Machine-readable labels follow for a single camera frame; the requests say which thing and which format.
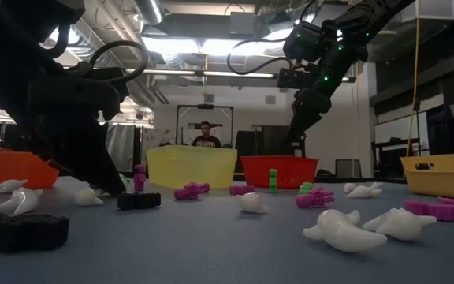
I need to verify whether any mustard yellow handled bin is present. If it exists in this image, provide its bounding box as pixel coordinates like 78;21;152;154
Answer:
400;151;454;200

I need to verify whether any long ceiling tube light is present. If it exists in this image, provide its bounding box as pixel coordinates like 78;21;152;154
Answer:
122;67;357;83

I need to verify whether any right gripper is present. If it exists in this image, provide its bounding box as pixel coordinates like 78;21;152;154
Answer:
288;87;333;141

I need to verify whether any black toy figurine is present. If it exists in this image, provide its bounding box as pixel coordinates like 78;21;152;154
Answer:
117;192;162;211
0;211;70;253

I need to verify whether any yellow hanging rope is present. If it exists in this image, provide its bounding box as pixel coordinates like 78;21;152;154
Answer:
406;17;421;157

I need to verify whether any yellow translucent bin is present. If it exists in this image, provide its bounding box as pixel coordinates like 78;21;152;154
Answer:
146;144;238;189

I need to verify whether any person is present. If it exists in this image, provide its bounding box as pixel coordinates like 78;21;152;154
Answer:
191;121;223;149

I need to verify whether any black gantry frame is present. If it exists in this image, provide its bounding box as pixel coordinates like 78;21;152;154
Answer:
175;103;235;148

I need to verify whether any silver round ventilation duct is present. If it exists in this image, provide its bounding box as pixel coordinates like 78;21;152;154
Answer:
134;0;165;25

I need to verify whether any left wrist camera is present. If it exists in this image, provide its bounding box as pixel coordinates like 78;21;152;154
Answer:
88;67;130;121

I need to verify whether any black cabinet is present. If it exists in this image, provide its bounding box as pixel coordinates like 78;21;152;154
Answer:
234;125;307;159

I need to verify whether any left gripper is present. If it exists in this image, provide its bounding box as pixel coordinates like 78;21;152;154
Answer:
0;72;128;197

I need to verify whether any orange round bowl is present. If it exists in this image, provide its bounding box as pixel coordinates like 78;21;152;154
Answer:
0;149;61;191

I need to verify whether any whiteboard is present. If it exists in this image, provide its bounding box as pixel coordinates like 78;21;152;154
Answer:
374;111;430;145

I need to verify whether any red slotted basket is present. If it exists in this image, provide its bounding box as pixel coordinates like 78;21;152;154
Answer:
240;155;319;189

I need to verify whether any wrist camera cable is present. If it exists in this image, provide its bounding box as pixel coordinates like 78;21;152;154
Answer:
67;39;150;84
226;37;295;76

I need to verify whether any grey ceiling air unit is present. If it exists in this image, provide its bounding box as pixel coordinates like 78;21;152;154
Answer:
229;10;272;39

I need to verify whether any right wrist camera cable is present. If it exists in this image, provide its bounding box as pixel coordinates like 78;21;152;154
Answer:
226;37;295;76

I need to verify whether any grey trash bin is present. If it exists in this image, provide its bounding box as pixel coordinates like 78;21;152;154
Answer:
335;158;362;178

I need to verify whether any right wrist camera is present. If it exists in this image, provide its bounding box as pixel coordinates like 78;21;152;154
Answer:
277;69;311;90

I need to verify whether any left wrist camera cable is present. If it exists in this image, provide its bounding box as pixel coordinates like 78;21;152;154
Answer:
67;39;150;84

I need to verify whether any grey fabric cover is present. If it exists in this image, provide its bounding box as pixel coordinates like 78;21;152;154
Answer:
104;124;136;173

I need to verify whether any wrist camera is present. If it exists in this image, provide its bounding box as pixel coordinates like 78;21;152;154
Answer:
277;69;311;90
88;67;130;121

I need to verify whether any black shelf rack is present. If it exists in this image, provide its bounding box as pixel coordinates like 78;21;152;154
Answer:
371;137;421;178

